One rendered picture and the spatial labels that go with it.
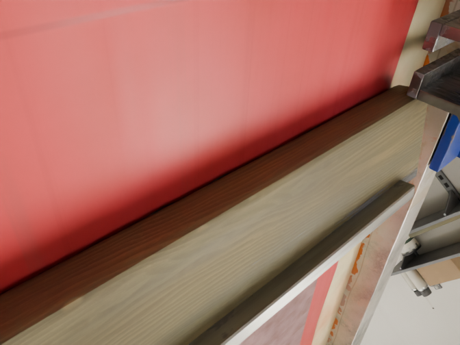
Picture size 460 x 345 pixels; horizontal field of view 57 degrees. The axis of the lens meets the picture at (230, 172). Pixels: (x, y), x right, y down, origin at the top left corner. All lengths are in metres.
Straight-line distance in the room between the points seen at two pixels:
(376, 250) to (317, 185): 0.27
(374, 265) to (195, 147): 0.36
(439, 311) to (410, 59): 2.79
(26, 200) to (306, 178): 0.15
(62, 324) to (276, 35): 0.16
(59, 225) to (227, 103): 0.10
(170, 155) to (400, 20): 0.20
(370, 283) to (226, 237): 0.36
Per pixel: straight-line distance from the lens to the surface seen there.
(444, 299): 3.02
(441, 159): 0.42
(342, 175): 0.28
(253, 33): 0.21
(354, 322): 0.62
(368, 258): 0.53
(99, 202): 0.19
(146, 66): 0.17
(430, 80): 0.34
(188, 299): 0.21
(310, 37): 0.25
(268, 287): 0.25
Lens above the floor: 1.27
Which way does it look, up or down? 9 degrees down
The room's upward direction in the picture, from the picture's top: 146 degrees clockwise
